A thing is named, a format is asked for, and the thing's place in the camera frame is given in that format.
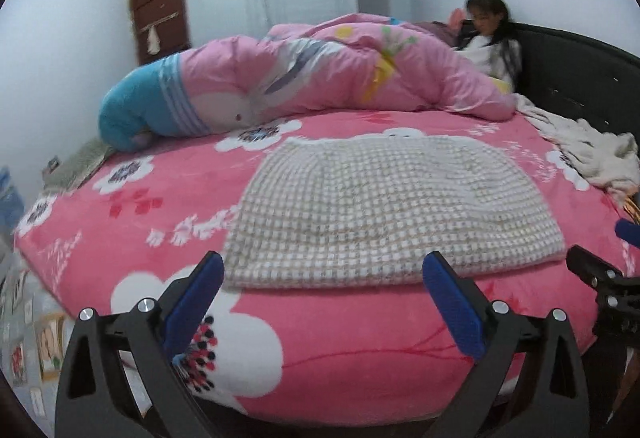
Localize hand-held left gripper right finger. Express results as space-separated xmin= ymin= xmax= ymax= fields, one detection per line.
xmin=421 ymin=252 xmax=591 ymax=438

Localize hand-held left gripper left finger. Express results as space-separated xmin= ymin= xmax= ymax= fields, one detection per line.
xmin=55 ymin=250 xmax=226 ymax=438

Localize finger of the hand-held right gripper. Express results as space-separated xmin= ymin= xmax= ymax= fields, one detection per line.
xmin=565 ymin=244 xmax=626 ymax=291
xmin=614 ymin=217 xmax=640 ymax=250

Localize beige checked knit cardigan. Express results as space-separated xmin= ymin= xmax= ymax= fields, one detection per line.
xmin=222 ymin=138 xmax=568 ymax=291

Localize pink floral bed blanket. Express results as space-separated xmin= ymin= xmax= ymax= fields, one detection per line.
xmin=12 ymin=105 xmax=640 ymax=429

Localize cream fluffy cloth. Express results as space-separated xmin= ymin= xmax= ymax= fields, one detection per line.
xmin=510 ymin=93 xmax=640 ymax=194

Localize printed floor mat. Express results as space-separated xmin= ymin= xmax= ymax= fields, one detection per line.
xmin=0 ymin=248 xmax=76 ymax=424

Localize black padded headboard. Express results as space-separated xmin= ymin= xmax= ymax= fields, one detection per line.
xmin=510 ymin=23 xmax=640 ymax=139

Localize grey patterned cloth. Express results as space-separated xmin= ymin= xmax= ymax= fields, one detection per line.
xmin=42 ymin=138 xmax=118 ymax=191

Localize blue printed cloth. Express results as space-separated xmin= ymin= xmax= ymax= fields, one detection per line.
xmin=0 ymin=165 xmax=26 ymax=234

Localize pink printed quilt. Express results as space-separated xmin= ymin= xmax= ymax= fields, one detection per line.
xmin=97 ymin=13 xmax=518 ymax=154

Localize dark red pillow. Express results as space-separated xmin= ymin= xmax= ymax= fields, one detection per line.
xmin=417 ymin=20 xmax=468 ymax=50

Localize brown wooden door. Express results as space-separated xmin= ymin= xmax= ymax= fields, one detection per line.
xmin=129 ymin=0 xmax=192 ymax=69

